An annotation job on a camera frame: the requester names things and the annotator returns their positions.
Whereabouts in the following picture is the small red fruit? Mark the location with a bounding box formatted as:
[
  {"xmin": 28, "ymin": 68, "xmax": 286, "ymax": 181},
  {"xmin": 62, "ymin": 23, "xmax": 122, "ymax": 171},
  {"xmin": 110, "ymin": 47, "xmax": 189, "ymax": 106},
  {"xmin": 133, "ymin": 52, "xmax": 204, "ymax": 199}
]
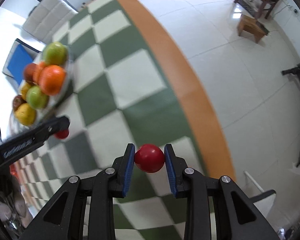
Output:
[
  {"xmin": 134, "ymin": 144, "xmax": 165, "ymax": 173},
  {"xmin": 54, "ymin": 129, "xmax": 69, "ymax": 140}
]

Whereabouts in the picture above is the yellow lemon fruit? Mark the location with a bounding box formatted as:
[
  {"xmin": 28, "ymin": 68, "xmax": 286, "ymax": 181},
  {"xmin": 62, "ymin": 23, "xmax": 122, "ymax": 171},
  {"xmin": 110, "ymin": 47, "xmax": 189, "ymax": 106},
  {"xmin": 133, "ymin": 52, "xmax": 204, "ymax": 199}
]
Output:
[{"xmin": 14, "ymin": 103, "xmax": 37, "ymax": 126}]

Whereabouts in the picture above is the green apple front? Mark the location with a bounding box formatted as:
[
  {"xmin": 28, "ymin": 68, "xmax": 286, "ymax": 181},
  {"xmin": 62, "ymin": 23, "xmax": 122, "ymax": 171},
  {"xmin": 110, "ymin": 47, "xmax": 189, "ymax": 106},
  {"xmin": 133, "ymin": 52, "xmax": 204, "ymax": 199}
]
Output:
[{"xmin": 26, "ymin": 86, "xmax": 50, "ymax": 109}]

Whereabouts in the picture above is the green apple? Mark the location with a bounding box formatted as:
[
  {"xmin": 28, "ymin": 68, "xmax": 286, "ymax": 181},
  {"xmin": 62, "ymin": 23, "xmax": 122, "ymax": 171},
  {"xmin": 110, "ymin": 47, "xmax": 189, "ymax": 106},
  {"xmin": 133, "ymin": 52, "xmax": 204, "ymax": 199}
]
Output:
[
  {"xmin": 42, "ymin": 42, "xmax": 68, "ymax": 66},
  {"xmin": 26, "ymin": 86, "xmax": 50, "ymax": 109}
]

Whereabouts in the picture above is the oval floral plate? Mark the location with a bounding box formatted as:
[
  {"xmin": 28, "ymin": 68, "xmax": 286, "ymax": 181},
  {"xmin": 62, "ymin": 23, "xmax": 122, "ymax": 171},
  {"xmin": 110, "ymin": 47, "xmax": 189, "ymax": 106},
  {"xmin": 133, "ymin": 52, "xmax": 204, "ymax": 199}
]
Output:
[{"xmin": 9, "ymin": 46, "xmax": 74, "ymax": 133}]

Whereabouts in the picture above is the dark red apple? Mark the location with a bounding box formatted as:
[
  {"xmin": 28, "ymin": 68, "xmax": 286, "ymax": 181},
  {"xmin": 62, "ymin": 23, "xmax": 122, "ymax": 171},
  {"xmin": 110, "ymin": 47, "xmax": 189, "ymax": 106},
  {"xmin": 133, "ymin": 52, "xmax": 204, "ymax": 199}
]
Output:
[{"xmin": 12, "ymin": 95, "xmax": 26, "ymax": 112}]

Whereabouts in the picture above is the yellow-brown orange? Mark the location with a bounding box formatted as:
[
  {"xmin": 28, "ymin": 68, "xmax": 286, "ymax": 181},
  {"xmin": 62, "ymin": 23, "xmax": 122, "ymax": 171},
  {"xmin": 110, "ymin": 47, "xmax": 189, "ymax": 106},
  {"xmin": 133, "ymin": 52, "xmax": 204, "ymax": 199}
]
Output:
[{"xmin": 20, "ymin": 82, "xmax": 33, "ymax": 101}]

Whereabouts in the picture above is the orange fruit front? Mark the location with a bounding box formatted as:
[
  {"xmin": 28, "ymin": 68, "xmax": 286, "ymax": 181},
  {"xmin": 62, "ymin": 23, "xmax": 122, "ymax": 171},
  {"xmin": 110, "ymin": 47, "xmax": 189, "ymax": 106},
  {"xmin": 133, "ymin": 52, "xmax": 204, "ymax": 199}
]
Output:
[{"xmin": 39, "ymin": 65, "xmax": 66, "ymax": 96}]

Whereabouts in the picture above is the orange fruit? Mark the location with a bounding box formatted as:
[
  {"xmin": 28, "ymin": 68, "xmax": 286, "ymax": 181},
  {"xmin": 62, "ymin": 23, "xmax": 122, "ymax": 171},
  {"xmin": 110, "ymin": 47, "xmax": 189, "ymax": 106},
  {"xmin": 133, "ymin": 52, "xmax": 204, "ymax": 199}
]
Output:
[
  {"xmin": 39, "ymin": 65, "xmax": 66, "ymax": 96},
  {"xmin": 32, "ymin": 61, "xmax": 47, "ymax": 85}
]

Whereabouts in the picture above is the orange fruit rear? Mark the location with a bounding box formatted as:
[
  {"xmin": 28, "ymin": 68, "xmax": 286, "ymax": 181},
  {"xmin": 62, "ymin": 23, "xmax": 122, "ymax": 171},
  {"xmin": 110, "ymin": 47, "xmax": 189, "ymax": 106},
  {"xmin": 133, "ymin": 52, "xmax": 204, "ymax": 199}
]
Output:
[{"xmin": 32, "ymin": 61, "xmax": 47, "ymax": 85}]

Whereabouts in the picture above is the reddish brown round fruit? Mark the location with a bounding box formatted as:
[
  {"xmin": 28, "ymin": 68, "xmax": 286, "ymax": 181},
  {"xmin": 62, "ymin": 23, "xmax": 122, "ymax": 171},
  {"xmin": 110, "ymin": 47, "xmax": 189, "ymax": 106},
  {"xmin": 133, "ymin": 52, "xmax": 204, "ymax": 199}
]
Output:
[{"xmin": 23, "ymin": 63, "xmax": 37, "ymax": 84}]

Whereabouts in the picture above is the blue padded folding chair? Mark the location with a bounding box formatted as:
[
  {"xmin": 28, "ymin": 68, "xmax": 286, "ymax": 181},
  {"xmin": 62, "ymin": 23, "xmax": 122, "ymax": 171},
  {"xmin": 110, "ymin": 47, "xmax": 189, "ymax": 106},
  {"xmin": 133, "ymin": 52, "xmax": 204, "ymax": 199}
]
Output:
[{"xmin": 2, "ymin": 38, "xmax": 40, "ymax": 89}]

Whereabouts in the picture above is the green apple rear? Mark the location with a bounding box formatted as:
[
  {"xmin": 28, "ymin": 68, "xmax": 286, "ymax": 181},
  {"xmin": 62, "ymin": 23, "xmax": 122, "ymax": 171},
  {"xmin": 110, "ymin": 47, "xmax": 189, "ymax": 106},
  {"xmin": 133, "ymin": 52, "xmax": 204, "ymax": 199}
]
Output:
[{"xmin": 42, "ymin": 42, "xmax": 68, "ymax": 66}]

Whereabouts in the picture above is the green checkered tablecloth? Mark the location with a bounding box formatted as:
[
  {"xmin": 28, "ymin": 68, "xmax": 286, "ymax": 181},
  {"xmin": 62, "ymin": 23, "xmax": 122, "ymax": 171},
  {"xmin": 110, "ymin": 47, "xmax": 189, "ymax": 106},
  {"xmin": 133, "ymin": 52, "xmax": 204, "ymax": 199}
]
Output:
[{"xmin": 17, "ymin": 0, "xmax": 235, "ymax": 209}]

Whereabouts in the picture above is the white padded chair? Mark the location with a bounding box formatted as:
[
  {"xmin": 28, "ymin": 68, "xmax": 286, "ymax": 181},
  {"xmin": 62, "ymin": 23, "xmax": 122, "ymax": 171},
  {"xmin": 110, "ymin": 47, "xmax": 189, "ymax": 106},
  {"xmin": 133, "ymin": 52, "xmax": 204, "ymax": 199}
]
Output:
[{"xmin": 23, "ymin": 0, "xmax": 78, "ymax": 44}]

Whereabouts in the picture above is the small wooden stool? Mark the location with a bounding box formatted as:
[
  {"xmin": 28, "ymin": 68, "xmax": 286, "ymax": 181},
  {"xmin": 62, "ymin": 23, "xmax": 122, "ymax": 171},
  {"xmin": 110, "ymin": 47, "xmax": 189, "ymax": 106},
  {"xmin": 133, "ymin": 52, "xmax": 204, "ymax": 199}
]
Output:
[{"xmin": 237, "ymin": 14, "xmax": 269, "ymax": 43}]

